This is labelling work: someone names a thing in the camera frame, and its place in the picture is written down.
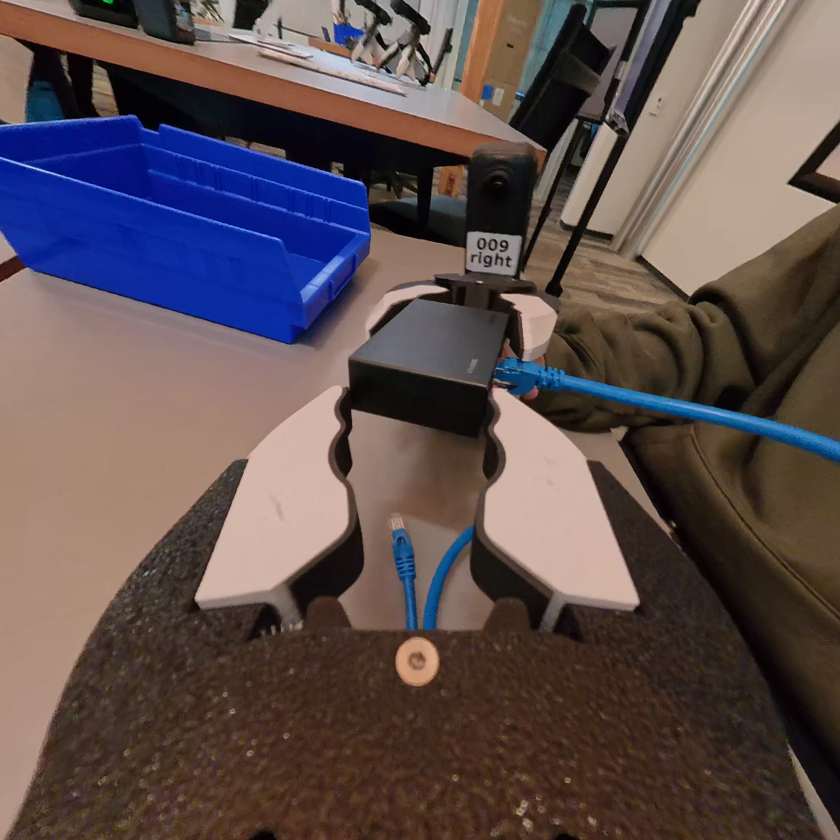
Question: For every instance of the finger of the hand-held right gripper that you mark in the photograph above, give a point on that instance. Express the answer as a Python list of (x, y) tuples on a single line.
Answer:
[(397, 305), (538, 321)]

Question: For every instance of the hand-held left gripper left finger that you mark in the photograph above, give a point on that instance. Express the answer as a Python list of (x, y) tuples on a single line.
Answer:
[(282, 505)]

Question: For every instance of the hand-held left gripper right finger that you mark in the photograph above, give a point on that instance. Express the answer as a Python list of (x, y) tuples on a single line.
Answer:
[(558, 518)]

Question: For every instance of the black network switch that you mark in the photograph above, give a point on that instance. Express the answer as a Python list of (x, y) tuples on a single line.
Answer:
[(426, 367)]

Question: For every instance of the person's right forearm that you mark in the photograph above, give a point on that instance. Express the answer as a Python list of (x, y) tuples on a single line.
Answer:
[(656, 341)]

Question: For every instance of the person's right hand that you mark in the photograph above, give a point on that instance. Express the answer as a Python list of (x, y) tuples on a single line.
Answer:
[(530, 392)]

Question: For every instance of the black tripod stand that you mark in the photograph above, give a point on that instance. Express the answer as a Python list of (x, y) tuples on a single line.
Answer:
[(577, 223)]

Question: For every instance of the black folding chair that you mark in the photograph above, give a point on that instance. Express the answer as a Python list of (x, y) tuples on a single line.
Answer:
[(564, 79)]

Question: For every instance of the wooden table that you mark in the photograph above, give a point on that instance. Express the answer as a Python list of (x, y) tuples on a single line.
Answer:
[(394, 111)]

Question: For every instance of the cardboard box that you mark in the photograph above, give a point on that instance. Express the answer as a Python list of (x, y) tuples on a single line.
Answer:
[(505, 46)]

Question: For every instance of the person's olive hoodie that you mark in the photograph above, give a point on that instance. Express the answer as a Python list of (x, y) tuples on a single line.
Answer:
[(754, 538)]

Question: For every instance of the papers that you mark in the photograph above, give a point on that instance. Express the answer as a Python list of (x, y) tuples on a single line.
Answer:
[(328, 65)]

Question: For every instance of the blue plastic bin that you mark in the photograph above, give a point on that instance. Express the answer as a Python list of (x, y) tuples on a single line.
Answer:
[(170, 223)]

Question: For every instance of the black box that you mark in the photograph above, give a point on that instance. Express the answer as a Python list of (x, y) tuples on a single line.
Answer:
[(164, 19)]

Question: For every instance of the black device with green display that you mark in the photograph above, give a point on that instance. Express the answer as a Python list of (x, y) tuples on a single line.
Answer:
[(105, 10)]

